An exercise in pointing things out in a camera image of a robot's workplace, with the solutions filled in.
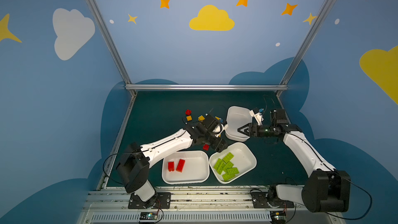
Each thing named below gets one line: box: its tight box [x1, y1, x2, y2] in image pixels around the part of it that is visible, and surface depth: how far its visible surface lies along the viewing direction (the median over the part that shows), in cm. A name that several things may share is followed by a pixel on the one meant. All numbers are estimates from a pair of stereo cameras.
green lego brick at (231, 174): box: [221, 166, 240, 182], surface depth 84 cm
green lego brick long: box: [213, 158, 223, 171], surface depth 87 cm
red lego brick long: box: [176, 158, 186, 173], surface depth 86 cm
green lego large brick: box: [222, 151, 235, 164], surface depth 90 cm
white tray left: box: [161, 150, 210, 185], surface depth 86 cm
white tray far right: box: [224, 105, 253, 143], surface depth 107 cm
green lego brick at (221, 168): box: [217, 161, 227, 175], surface depth 85 cm
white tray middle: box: [209, 142, 258, 184], surface depth 88 cm
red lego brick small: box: [167, 161, 175, 172], surface depth 84 cm
